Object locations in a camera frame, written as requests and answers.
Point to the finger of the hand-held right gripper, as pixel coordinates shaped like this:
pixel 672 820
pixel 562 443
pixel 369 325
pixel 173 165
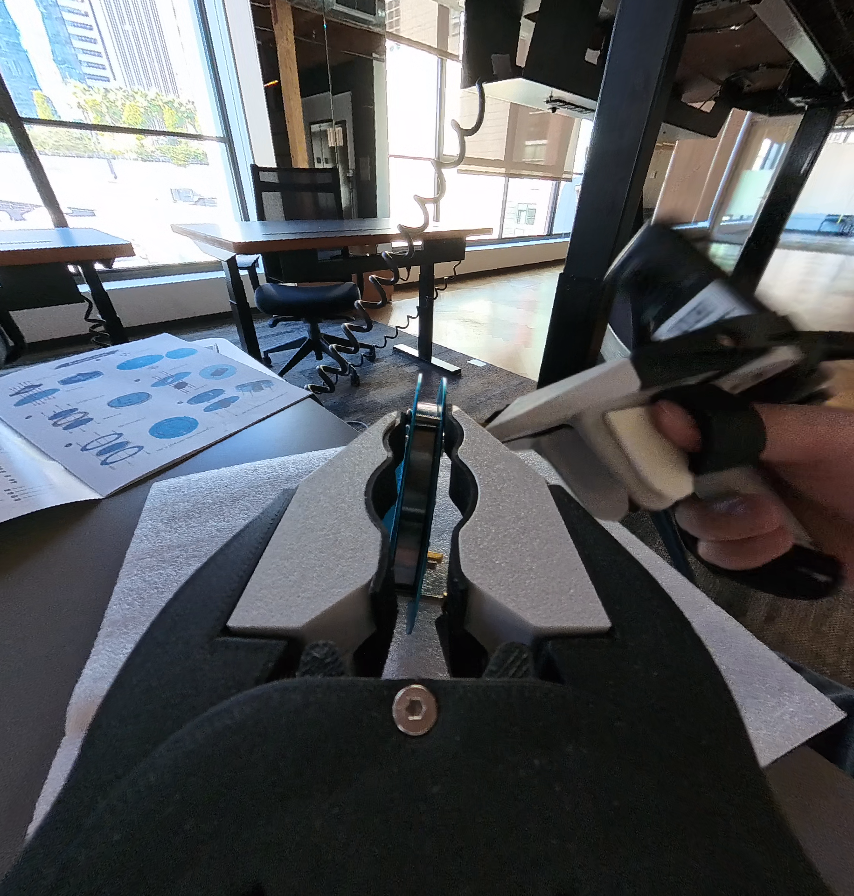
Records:
pixel 574 399
pixel 588 483

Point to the person's right hand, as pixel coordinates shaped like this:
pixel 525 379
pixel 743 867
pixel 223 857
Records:
pixel 832 483

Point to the open instruction booklet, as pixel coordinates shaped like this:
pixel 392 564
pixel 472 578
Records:
pixel 119 420

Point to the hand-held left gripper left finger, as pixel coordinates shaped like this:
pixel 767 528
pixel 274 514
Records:
pixel 308 560

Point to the white foam sheet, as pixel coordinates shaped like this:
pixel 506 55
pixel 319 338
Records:
pixel 189 525

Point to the wide glass window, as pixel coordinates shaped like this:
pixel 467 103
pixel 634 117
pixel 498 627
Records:
pixel 483 196

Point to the blue round metal base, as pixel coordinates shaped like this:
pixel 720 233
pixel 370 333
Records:
pixel 416 504

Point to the person's dark pants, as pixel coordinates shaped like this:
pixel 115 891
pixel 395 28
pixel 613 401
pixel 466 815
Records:
pixel 839 721

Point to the black-framed grid window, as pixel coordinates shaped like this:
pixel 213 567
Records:
pixel 119 105

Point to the black mesh-back chair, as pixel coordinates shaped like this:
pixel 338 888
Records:
pixel 297 192

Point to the dark grey desk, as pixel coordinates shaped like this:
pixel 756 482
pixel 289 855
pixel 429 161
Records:
pixel 42 595

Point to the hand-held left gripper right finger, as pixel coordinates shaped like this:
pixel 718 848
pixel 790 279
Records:
pixel 532 560

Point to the wooden pillar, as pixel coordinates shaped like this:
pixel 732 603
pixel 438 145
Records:
pixel 290 84

